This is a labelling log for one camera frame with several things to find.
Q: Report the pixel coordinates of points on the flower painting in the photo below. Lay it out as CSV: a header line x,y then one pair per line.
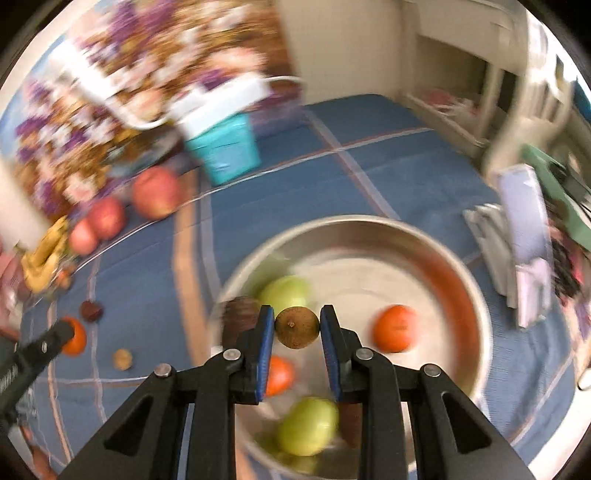
x,y
69,138

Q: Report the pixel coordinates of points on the clear plastic tray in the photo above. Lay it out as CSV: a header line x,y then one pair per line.
x,y
51,290

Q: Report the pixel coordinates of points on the white charger device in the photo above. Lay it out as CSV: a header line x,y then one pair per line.
x,y
217,99

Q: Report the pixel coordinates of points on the red apple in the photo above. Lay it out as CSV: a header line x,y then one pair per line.
x,y
83,237
107,217
157,191

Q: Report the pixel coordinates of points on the green object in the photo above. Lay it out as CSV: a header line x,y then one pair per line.
x,y
549,180

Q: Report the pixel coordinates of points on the teal box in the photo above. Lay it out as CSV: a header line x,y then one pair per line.
x,y
226,147

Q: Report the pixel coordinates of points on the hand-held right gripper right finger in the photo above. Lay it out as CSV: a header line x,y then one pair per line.
x,y
330,355

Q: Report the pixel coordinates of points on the dark red date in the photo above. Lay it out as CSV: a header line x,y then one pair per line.
x,y
238,310
351,422
91,310

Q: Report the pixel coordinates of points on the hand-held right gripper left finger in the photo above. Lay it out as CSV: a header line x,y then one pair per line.
x,y
265,350

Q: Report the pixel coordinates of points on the white cabinet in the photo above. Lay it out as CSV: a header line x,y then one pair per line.
x,y
461,46

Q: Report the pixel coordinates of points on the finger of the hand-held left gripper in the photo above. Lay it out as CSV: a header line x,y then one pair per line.
x,y
41,350

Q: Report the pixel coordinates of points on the round metal plate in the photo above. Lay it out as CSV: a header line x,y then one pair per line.
x,y
351,258

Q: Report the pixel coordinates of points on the green jujube fruit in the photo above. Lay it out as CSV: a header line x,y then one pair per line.
x,y
284,293
308,427

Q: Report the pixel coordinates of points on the orange tangerine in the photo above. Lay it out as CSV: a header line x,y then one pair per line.
x,y
280,376
395,328
77,340

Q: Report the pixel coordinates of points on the brown longan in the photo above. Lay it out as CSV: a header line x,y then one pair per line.
x,y
123,359
297,327

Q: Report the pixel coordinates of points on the blue plaid tablecloth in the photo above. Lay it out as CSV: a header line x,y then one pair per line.
x,y
392,184

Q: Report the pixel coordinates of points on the banana bunch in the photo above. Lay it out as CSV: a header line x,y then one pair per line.
x,y
44,261

